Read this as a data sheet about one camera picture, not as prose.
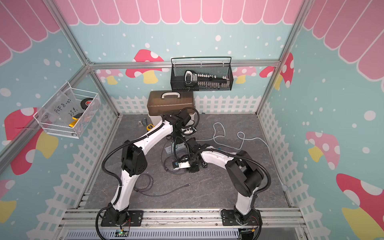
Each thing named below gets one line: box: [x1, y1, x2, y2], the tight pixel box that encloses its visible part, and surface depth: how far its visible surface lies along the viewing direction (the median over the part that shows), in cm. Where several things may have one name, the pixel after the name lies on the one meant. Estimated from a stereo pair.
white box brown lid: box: [147, 90, 196, 126], surface depth 104 cm
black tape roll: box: [80, 97, 94, 110], surface depth 81 cm
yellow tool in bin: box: [68, 112, 84, 128], surface depth 64 cm
